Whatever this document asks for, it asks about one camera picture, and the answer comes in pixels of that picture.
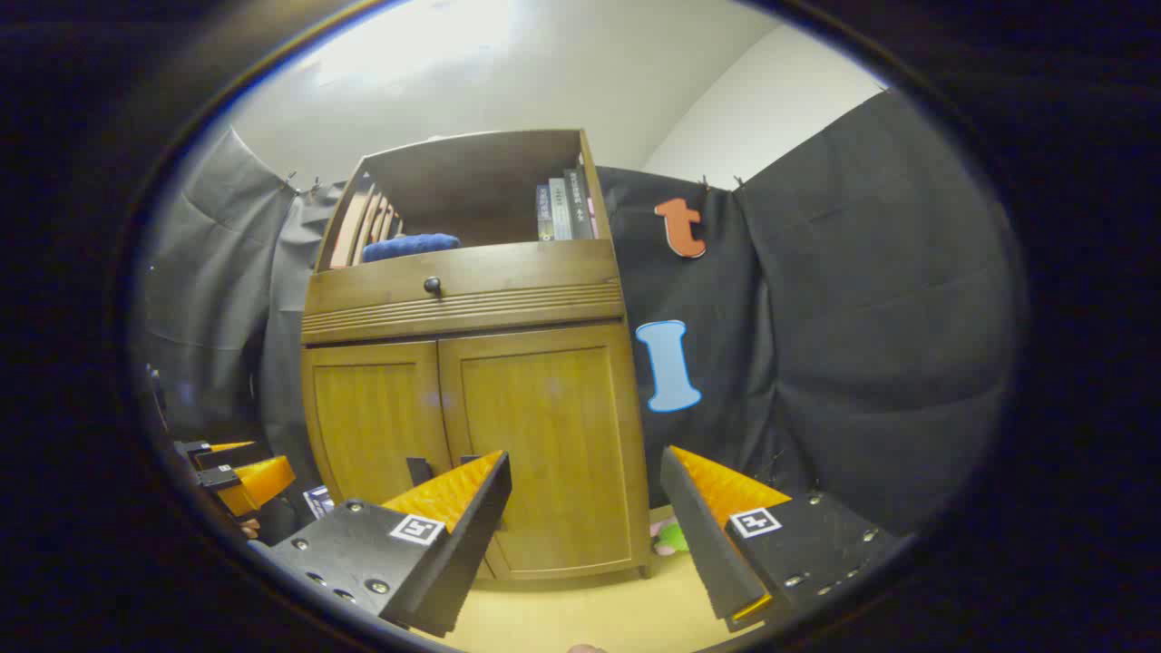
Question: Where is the stack of leaning books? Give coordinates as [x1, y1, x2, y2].
[329, 172, 405, 270]

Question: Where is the black backdrop cloth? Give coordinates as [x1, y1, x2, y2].
[141, 86, 1026, 536]

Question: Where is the wooden cabinet door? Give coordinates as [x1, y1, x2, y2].
[438, 322, 652, 581]
[302, 340, 454, 509]

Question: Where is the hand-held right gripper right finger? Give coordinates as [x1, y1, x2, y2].
[659, 445, 899, 633]

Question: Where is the pink and green plush toy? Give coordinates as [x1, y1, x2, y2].
[651, 518, 691, 557]

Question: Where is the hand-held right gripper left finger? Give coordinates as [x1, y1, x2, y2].
[263, 451, 512, 638]

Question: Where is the folded blue towel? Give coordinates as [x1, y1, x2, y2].
[362, 233, 462, 264]

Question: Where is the dark spine book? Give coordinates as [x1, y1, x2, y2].
[564, 167, 595, 240]

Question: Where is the grey spine book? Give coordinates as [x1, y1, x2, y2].
[549, 177, 573, 241]

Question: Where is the wooden drawer with black knob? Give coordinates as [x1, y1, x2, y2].
[304, 239, 627, 346]

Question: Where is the wooden double-door shoe cabinet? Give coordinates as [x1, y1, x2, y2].
[299, 128, 654, 581]

